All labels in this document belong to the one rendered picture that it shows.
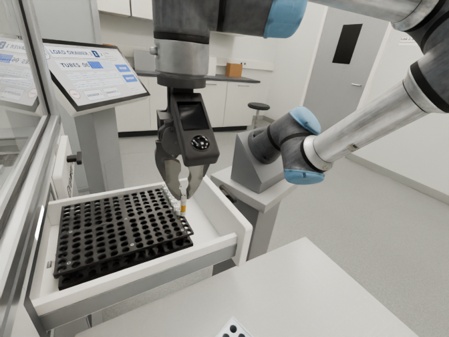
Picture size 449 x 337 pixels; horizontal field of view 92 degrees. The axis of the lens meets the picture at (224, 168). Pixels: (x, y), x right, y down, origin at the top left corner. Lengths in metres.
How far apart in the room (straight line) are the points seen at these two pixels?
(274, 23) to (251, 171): 0.58
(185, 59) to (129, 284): 0.35
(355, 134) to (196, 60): 0.42
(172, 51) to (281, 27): 0.14
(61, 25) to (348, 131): 1.85
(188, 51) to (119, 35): 3.71
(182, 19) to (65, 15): 1.73
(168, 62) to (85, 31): 1.70
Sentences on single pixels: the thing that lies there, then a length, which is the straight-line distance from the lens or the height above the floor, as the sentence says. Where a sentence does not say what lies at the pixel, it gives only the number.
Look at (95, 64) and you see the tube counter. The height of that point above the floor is 1.11.
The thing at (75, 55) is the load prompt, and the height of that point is 1.15.
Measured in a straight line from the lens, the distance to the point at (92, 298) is 0.43.
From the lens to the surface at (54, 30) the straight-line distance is 2.02.
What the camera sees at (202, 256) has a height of 0.87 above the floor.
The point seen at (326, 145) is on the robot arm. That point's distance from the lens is 0.64.
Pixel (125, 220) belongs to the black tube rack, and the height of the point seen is 0.90.
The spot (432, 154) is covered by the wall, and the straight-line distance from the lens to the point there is 3.50.
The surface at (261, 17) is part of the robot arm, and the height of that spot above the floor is 1.26.
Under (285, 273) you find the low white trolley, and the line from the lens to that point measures 0.61.
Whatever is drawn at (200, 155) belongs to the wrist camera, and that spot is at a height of 1.10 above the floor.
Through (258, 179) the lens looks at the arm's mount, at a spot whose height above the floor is 0.82.
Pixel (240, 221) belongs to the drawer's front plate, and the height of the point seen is 0.93.
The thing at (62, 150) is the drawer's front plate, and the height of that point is 0.93.
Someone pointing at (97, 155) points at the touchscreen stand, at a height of 0.68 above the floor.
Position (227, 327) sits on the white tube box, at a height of 0.80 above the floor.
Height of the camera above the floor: 1.21
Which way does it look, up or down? 27 degrees down
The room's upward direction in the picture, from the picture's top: 7 degrees clockwise
